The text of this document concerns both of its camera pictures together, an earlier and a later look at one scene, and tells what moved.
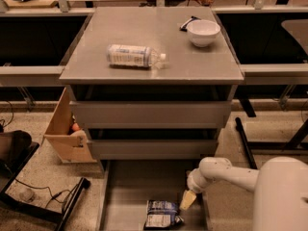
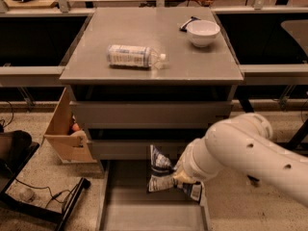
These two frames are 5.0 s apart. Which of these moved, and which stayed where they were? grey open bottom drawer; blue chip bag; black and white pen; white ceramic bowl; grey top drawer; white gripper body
Moved: white gripper body; blue chip bag
Stayed: grey open bottom drawer; grey top drawer; white ceramic bowl; black and white pen
